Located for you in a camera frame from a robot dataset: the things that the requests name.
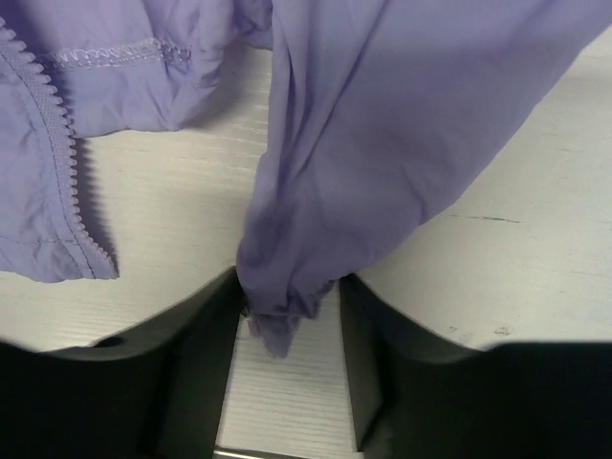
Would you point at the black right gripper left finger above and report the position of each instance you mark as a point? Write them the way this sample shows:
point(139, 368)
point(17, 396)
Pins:
point(155, 390)

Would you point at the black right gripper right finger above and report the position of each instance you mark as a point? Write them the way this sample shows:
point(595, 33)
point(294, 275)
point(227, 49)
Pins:
point(415, 394)

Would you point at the lavender zip-up hooded jacket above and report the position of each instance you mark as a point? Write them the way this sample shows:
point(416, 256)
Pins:
point(381, 114)

